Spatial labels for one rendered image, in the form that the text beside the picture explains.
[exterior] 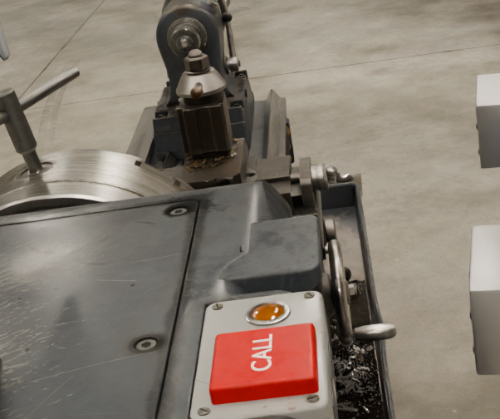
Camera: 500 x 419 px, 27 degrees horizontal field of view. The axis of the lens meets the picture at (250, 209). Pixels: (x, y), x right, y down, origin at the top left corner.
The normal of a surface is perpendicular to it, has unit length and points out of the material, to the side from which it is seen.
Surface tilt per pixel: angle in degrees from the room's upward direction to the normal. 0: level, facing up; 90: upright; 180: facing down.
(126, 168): 25
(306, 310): 0
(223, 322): 0
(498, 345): 90
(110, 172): 20
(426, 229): 0
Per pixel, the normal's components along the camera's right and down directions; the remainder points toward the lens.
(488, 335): -0.21, 0.42
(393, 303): -0.16, -0.90
